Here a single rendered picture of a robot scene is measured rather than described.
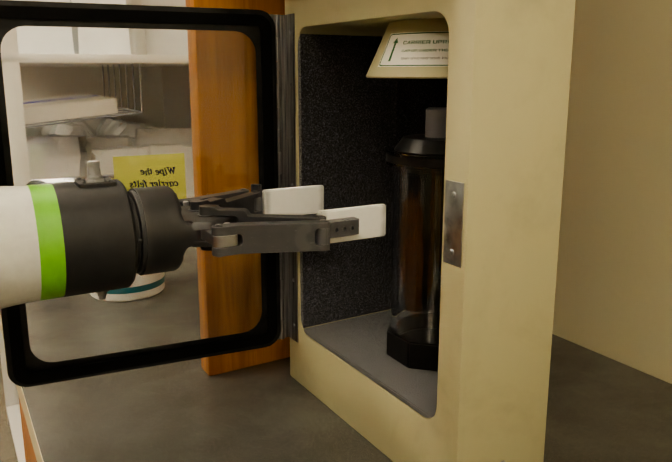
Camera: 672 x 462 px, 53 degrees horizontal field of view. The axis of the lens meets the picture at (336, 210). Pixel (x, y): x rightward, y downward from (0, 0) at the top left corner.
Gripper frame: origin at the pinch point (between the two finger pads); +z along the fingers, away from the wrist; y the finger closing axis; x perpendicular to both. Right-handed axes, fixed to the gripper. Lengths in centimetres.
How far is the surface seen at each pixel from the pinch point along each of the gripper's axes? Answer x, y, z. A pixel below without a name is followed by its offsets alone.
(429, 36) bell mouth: -16.8, -6.4, 6.0
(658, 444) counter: 24.4, -18.7, 28.4
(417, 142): -6.7, -3.0, 7.6
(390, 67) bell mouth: -14.0, -3.5, 3.8
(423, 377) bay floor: 17.0, -6.3, 6.8
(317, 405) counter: 24.7, 6.5, 1.5
